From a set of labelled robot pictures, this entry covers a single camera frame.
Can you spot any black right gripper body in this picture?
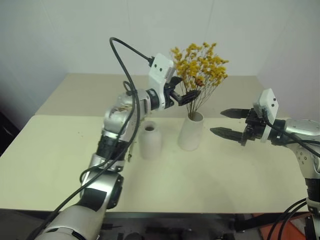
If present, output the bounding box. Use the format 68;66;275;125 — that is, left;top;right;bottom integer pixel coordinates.
241;108;267;147

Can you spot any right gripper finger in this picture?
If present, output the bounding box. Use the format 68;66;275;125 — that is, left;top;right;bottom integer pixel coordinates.
220;108;251;120
209;126;245;144

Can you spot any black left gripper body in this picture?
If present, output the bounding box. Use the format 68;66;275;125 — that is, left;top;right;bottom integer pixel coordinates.
163;83;180;108

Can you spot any yellow dried flower bouquet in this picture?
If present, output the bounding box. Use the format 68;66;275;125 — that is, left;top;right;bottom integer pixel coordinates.
170;42;230;119

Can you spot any white cylinder vase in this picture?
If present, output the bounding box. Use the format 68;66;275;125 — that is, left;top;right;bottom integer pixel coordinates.
177;111;205;152

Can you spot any white bottle-shaped vase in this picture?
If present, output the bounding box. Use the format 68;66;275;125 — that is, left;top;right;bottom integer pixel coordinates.
138;120;163;160

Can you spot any black bar below table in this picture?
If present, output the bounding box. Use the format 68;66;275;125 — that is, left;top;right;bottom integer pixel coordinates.
228;213;309;232

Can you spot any orange object below table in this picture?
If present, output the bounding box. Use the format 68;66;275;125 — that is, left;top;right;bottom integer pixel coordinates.
259;219;310;240

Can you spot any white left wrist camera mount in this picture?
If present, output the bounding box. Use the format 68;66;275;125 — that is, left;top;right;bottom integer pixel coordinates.
147;52;175;111

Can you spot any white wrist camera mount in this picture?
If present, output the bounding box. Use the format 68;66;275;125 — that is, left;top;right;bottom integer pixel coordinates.
147;52;175;111
252;88;280;144

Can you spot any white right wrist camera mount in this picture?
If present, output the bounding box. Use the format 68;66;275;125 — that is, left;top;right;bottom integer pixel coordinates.
252;88;280;144

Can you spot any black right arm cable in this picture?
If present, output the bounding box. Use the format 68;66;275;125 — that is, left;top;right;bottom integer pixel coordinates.
261;115;320;159

